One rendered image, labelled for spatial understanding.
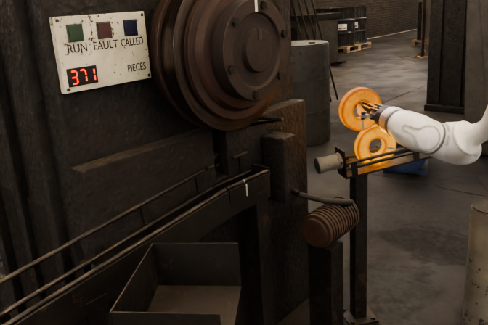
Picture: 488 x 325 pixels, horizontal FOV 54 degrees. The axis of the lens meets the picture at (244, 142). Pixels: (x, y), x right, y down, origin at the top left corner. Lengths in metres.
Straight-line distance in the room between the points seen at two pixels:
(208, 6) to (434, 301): 1.55
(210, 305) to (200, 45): 0.64
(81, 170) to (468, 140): 1.06
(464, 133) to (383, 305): 0.95
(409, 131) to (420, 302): 1.00
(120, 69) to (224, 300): 0.64
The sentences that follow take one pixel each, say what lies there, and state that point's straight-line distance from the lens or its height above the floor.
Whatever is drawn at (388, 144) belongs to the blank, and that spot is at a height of 0.72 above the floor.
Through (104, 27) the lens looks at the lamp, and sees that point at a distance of 1.29.
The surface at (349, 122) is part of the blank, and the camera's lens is 1.75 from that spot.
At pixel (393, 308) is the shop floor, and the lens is 2.18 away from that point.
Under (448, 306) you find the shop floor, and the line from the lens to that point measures 2.25.
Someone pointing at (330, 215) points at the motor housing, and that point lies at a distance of 1.71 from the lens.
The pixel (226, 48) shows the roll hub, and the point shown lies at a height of 1.13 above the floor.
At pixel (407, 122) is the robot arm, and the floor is 0.89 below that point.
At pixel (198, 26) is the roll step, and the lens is 1.29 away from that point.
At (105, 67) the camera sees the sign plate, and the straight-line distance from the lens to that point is 1.29.
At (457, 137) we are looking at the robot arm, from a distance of 1.51.
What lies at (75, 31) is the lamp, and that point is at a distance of 1.25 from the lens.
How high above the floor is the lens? 1.24
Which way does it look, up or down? 16 degrees down
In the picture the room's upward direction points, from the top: 4 degrees counter-clockwise
